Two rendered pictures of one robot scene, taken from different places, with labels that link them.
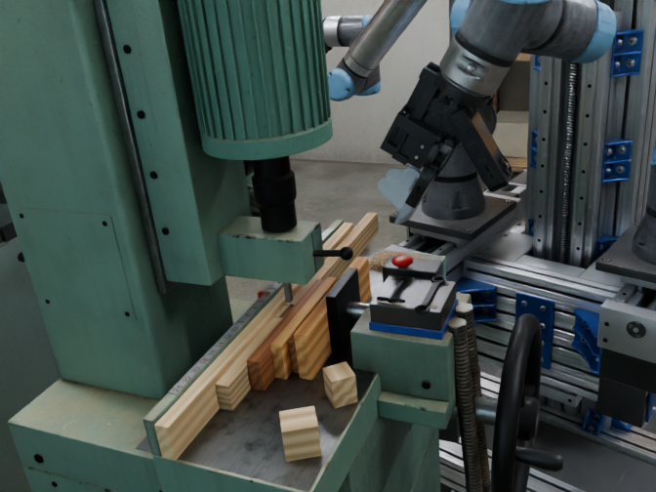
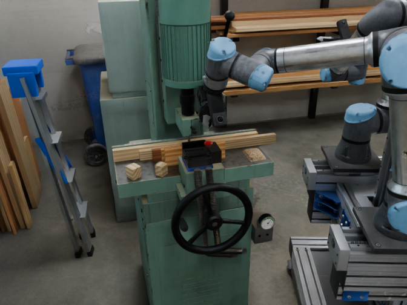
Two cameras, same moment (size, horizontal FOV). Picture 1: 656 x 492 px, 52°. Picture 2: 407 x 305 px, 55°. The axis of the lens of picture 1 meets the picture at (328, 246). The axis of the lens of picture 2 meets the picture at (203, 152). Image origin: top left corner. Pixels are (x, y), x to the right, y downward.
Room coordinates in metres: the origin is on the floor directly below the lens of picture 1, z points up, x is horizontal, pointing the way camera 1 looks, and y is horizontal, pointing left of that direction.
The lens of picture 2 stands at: (0.03, -1.06, 1.62)
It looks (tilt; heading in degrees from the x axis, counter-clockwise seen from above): 27 degrees down; 50
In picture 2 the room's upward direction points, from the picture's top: 1 degrees counter-clockwise
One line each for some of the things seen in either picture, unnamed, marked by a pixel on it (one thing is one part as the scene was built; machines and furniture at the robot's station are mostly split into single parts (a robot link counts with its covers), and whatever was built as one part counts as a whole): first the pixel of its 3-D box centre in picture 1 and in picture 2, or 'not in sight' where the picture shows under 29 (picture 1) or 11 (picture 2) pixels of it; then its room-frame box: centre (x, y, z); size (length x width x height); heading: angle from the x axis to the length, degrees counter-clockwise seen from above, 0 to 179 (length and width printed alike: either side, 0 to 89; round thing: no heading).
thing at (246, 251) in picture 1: (271, 253); (188, 122); (0.90, 0.08, 1.03); 0.14 x 0.07 x 0.09; 65
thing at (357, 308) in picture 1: (363, 311); (195, 155); (0.84, -0.04, 0.95); 0.09 x 0.07 x 0.09; 155
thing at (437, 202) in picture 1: (452, 188); (354, 146); (1.51, -0.31, 0.87); 0.15 x 0.15 x 0.10
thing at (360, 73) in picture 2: (362, 72); (354, 72); (1.74, -0.13, 1.12); 0.11 x 0.08 x 0.11; 152
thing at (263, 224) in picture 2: not in sight; (266, 223); (1.04, -0.24, 0.65); 0.06 x 0.04 x 0.08; 155
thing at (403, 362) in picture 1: (413, 339); (200, 172); (0.81, -0.11, 0.92); 0.15 x 0.13 x 0.09; 155
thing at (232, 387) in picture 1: (314, 291); (209, 146); (0.97, 0.03, 0.92); 0.58 x 0.02 x 0.04; 155
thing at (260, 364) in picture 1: (293, 330); (181, 151); (0.85, 0.06, 0.92); 0.23 x 0.02 x 0.05; 155
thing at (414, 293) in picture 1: (414, 292); (202, 155); (0.81, -0.11, 0.99); 0.13 x 0.11 x 0.06; 155
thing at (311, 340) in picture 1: (336, 312); (195, 153); (0.87, 0.00, 0.94); 0.24 x 0.02 x 0.07; 155
